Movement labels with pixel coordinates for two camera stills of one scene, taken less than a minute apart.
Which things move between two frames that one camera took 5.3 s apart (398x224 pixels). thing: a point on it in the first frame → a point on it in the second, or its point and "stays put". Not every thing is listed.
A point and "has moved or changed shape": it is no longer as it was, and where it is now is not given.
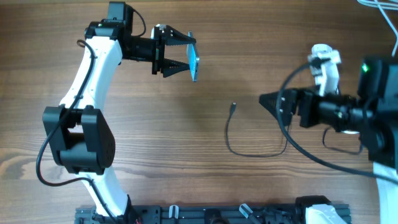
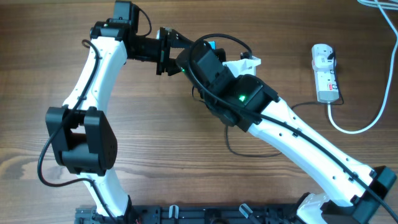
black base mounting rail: [199, 214] stays put
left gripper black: [158, 54] stays put
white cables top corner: [381, 4] stays put
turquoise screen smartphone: [193, 57] has moved or changed shape
